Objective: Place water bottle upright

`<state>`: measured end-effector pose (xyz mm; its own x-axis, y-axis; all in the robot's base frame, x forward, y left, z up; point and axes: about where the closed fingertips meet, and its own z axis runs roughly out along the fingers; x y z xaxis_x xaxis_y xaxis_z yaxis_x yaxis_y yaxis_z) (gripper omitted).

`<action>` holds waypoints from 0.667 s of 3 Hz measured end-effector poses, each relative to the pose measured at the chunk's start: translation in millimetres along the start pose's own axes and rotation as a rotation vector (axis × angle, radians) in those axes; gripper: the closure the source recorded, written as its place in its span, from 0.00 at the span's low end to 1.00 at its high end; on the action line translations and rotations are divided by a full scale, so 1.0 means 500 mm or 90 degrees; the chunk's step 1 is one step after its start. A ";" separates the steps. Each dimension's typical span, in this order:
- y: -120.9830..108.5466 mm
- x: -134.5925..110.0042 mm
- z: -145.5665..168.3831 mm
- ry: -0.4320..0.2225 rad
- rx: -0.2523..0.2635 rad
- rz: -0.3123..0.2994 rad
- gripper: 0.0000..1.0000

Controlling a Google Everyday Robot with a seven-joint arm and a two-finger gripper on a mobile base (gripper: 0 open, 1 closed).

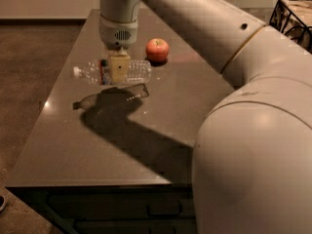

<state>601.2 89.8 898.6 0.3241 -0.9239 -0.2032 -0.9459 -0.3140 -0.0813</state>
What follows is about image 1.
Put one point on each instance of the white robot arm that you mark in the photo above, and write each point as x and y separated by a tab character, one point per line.
252	159

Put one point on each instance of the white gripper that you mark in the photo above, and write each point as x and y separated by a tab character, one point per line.
117	32

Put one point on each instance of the dark cabinet drawer front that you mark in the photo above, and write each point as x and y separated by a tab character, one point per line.
124	205

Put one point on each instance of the clear plastic water bottle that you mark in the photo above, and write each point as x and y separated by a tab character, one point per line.
101	72

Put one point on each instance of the black wire basket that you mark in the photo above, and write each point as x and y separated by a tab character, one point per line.
293	18

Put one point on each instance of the red apple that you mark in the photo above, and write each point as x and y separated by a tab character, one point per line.
157	50

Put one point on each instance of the lower dark cabinet drawer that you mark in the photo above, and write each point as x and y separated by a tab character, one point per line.
157	226

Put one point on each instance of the dark cabinet drawer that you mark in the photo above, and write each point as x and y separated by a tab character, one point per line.
157	226
124	205

